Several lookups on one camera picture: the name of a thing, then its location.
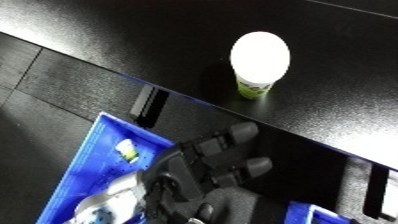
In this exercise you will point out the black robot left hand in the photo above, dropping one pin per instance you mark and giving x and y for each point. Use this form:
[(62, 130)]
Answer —
[(178, 176)]

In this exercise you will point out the paper cup with green band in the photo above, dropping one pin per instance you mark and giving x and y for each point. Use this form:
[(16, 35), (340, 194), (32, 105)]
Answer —
[(260, 56), (127, 150)]

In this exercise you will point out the pale robot left arm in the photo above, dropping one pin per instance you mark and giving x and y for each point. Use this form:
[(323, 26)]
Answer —
[(112, 200)]

